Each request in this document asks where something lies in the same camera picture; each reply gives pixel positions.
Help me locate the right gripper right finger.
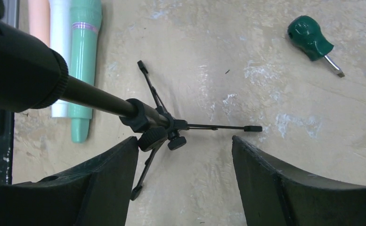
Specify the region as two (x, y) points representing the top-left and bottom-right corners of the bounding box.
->
(232, 136), (366, 226)

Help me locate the green microphone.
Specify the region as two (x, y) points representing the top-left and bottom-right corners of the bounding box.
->
(68, 0), (102, 143)

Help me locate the pink microphone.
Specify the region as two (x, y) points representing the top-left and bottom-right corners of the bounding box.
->
(28, 0), (50, 47)

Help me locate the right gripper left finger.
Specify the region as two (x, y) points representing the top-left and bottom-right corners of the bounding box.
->
(0, 137), (138, 226)

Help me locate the black tripod mic stand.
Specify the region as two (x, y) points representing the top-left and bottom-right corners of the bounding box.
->
(0, 12), (263, 202)

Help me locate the green handle screwdriver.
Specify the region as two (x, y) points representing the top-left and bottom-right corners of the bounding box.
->
(287, 15), (345, 78)

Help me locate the white microphone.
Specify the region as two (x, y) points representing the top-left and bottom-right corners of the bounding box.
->
(49, 0), (73, 119)

